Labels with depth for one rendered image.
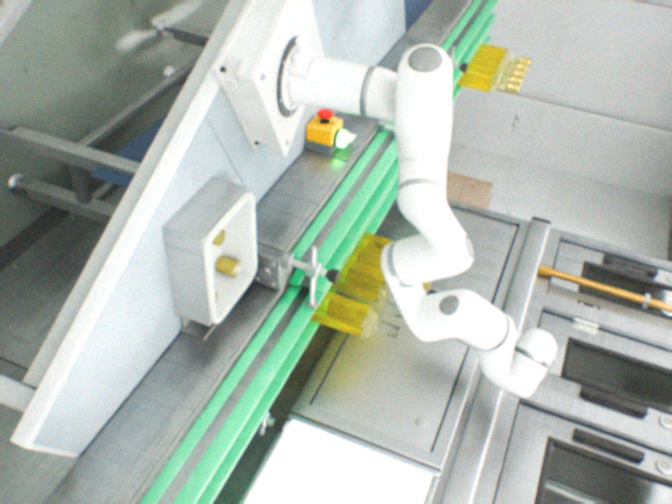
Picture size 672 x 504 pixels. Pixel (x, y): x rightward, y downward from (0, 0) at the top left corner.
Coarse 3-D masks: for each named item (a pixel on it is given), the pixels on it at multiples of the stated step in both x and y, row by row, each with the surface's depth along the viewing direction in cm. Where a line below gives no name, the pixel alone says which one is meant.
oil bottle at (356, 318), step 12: (324, 300) 147; (336, 300) 147; (348, 300) 147; (324, 312) 146; (336, 312) 145; (348, 312) 145; (360, 312) 145; (372, 312) 145; (324, 324) 148; (336, 324) 147; (348, 324) 145; (360, 324) 144; (372, 324) 144; (360, 336) 146
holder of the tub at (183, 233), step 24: (216, 192) 123; (240, 192) 124; (192, 216) 118; (216, 216) 118; (168, 240) 117; (192, 240) 114; (168, 264) 121; (192, 264) 118; (192, 288) 122; (192, 312) 127
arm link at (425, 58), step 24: (432, 48) 114; (408, 72) 113; (432, 72) 112; (408, 96) 111; (432, 96) 110; (408, 120) 109; (432, 120) 108; (408, 144) 111; (432, 144) 110; (408, 168) 114; (432, 168) 113
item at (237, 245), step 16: (240, 208) 128; (224, 224) 117; (240, 224) 130; (208, 240) 114; (224, 240) 135; (240, 240) 133; (208, 256) 115; (240, 256) 136; (256, 256) 136; (208, 272) 117; (240, 272) 138; (208, 288) 120; (224, 288) 134; (240, 288) 134; (224, 304) 131
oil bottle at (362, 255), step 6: (360, 246) 161; (354, 252) 159; (360, 252) 159; (366, 252) 159; (372, 252) 160; (378, 252) 160; (348, 258) 158; (354, 258) 158; (360, 258) 158; (366, 258) 158; (372, 258) 158; (378, 258) 158; (366, 264) 157; (372, 264) 156; (378, 264) 156
